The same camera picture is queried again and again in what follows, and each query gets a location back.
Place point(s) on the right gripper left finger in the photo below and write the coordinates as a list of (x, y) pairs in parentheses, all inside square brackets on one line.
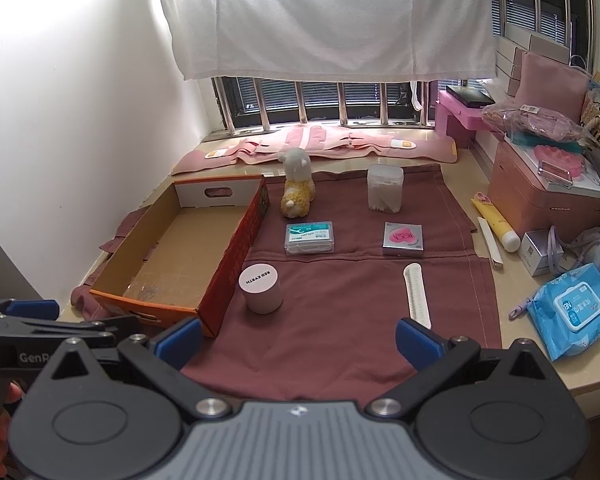
[(174, 346)]

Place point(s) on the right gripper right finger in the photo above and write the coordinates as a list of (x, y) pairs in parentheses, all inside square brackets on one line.
[(421, 347)]

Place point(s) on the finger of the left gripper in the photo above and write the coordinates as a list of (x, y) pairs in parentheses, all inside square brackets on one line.
[(46, 310)]

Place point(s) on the white embossed long case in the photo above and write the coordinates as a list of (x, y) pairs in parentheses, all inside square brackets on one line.
[(416, 295)]

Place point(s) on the pink cylindrical jar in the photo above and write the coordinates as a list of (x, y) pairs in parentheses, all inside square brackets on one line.
[(260, 286)]

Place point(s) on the silver box pink heart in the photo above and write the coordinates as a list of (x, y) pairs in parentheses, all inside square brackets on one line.
[(402, 239)]

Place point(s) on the clear floss pick box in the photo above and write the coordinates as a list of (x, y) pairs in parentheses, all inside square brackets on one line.
[(309, 238)]

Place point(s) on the clear cotton swab container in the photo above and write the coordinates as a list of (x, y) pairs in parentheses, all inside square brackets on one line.
[(384, 188)]

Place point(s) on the yellow white alpaca plush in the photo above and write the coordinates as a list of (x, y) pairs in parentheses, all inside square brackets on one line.
[(299, 187)]

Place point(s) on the person's left hand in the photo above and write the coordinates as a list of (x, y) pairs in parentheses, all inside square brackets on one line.
[(13, 394)]

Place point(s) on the orange cardboard box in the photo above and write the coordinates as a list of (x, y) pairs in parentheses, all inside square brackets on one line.
[(184, 256)]

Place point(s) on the purple clip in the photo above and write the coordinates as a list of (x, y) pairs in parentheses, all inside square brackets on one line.
[(520, 310)]

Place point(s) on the white nail file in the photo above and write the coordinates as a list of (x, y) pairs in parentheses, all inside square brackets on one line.
[(488, 236)]

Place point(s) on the maroon cloth mat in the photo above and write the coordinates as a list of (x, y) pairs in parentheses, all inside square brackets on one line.
[(333, 336)]

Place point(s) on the yellow cream tube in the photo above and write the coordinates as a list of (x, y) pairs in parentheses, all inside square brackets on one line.
[(505, 233)]

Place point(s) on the small silver box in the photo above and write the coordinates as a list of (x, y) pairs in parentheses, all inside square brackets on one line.
[(537, 256)]

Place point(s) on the blue wet wipes pack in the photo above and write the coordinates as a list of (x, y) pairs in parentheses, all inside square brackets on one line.
[(566, 312)]

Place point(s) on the pink storage box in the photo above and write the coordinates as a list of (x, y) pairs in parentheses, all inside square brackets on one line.
[(521, 198)]

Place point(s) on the grey knit item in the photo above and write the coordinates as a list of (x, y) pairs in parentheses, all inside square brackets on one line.
[(585, 248)]

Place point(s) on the pink fabric belt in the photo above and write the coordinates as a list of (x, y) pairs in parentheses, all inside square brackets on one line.
[(328, 142)]

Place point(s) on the pink massage brush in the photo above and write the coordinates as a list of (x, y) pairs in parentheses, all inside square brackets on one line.
[(559, 159)]

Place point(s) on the plastic bag of items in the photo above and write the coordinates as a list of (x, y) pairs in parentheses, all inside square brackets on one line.
[(540, 121)]

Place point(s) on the black device on shelf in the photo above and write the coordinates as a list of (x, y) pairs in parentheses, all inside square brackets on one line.
[(469, 97)]

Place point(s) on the pink cushion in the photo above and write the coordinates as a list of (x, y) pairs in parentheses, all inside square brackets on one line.
[(552, 85)]

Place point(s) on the white hanging towel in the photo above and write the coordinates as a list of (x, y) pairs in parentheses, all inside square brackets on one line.
[(333, 40)]

